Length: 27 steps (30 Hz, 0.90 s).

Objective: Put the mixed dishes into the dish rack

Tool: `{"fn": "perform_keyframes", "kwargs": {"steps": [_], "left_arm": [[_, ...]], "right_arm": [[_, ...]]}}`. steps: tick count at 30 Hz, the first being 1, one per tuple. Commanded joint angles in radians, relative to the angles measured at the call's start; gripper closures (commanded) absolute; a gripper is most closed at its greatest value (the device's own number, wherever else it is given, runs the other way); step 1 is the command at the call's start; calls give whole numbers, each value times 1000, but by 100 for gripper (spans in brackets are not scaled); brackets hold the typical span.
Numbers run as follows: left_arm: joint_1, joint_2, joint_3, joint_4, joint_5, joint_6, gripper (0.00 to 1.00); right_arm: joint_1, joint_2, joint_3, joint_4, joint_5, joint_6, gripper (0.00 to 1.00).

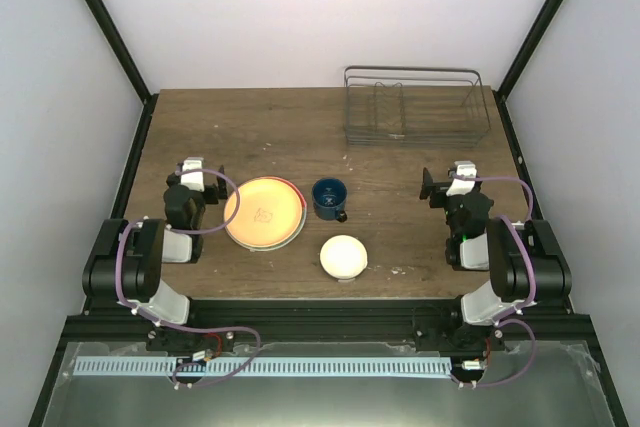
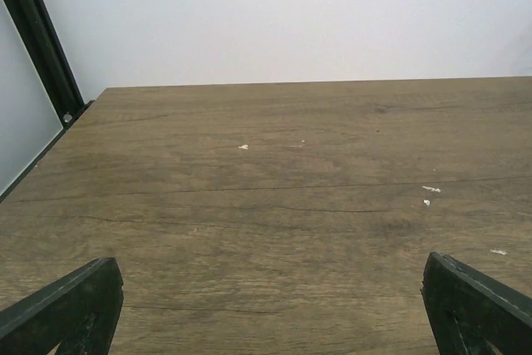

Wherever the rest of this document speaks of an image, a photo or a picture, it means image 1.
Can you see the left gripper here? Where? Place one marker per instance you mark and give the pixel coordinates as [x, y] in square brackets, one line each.
[222, 193]

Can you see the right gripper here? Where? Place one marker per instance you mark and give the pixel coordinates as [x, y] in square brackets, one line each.
[428, 186]

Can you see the orange plate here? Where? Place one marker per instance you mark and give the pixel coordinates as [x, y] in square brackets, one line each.
[264, 213]

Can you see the wire dish rack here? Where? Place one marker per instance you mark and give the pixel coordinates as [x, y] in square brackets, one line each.
[422, 106]

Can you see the dark blue mug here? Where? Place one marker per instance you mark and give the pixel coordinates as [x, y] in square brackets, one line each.
[329, 199]

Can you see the white and blue bowl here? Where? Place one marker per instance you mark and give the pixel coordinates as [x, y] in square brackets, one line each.
[343, 257]

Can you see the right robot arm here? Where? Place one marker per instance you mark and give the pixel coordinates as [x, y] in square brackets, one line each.
[525, 263]

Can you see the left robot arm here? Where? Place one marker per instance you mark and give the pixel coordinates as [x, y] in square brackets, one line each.
[126, 260]

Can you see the white plate with coloured rim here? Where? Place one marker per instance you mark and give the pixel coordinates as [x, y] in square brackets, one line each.
[299, 227]

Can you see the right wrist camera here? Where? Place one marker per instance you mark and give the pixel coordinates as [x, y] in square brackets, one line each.
[462, 175]

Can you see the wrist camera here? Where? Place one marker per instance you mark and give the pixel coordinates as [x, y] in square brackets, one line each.
[191, 174]
[462, 175]

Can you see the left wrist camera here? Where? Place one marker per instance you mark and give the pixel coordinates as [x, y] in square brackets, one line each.
[191, 174]

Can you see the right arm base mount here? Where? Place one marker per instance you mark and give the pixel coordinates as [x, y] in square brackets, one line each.
[442, 329]

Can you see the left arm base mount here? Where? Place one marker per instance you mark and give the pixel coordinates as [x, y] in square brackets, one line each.
[176, 341]

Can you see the black aluminium frame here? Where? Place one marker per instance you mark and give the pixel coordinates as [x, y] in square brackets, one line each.
[316, 321]

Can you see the light blue slotted cable duct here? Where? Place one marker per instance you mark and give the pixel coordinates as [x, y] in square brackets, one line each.
[402, 367]

